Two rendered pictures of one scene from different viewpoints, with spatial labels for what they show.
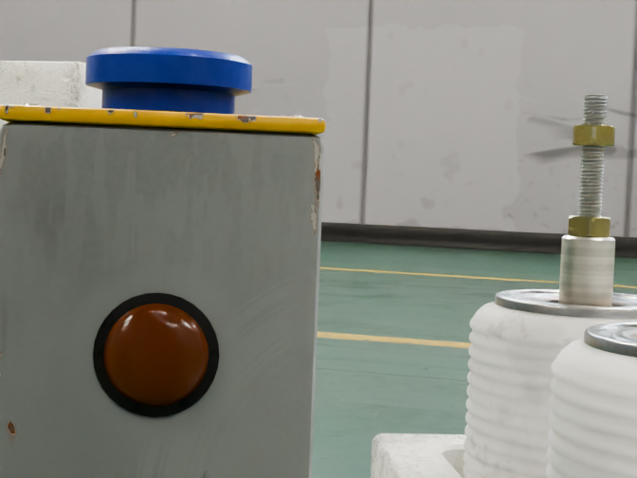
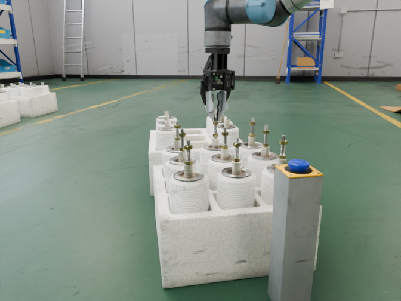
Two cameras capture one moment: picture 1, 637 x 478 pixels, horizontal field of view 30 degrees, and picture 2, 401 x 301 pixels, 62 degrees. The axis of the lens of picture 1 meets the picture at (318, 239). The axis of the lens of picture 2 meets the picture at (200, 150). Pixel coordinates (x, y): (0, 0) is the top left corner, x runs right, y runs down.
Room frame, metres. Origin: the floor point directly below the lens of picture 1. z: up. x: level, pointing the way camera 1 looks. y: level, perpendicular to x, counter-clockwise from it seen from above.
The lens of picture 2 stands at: (0.52, 0.64, 0.53)
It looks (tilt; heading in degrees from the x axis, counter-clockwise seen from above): 16 degrees down; 266
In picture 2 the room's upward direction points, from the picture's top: straight up
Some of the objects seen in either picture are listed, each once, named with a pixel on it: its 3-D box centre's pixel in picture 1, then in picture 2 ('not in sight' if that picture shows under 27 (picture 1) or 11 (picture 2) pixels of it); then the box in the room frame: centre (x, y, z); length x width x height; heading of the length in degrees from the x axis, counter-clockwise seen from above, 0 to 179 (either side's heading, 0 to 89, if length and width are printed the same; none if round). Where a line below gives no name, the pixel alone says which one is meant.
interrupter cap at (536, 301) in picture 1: (585, 305); (188, 175); (0.50, -0.11, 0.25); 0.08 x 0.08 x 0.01
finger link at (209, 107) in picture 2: not in sight; (211, 106); (0.42, -0.34, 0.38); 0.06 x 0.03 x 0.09; 100
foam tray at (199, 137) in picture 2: not in sight; (194, 157); (0.45, -0.77, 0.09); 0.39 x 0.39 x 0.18; 3
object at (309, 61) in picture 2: not in sight; (305, 63); (-1.95, -5.76, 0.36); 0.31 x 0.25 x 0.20; 164
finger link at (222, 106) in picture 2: not in sight; (223, 106); (0.39, -0.35, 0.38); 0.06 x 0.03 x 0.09; 100
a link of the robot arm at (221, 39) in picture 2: not in sight; (218, 40); (0.40, -0.35, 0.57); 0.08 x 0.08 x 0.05
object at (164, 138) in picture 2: not in sight; (168, 150); (0.56, -0.65, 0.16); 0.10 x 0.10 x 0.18
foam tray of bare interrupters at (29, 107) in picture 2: not in sight; (25, 104); (1.93, -2.60, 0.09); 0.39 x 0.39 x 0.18; 77
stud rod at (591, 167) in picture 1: (591, 184); (188, 155); (0.50, -0.11, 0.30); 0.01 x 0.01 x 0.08
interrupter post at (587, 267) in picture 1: (586, 275); (188, 171); (0.50, -0.11, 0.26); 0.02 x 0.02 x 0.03
